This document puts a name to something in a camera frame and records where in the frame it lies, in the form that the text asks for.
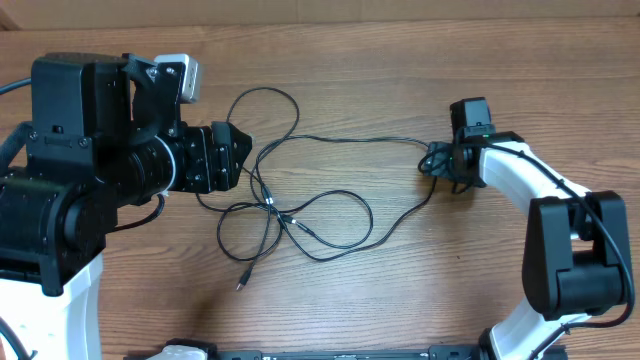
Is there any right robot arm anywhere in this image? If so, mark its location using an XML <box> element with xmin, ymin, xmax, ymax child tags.
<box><xmin>418</xmin><ymin>97</ymin><xmax>636</xmax><ymax>360</ymax></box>

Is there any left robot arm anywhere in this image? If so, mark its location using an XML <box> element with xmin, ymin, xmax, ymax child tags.
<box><xmin>1</xmin><ymin>52</ymin><xmax>252</xmax><ymax>359</ymax></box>

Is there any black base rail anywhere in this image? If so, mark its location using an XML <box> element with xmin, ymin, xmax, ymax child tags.
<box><xmin>213</xmin><ymin>345</ymin><xmax>491</xmax><ymax>360</ymax></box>

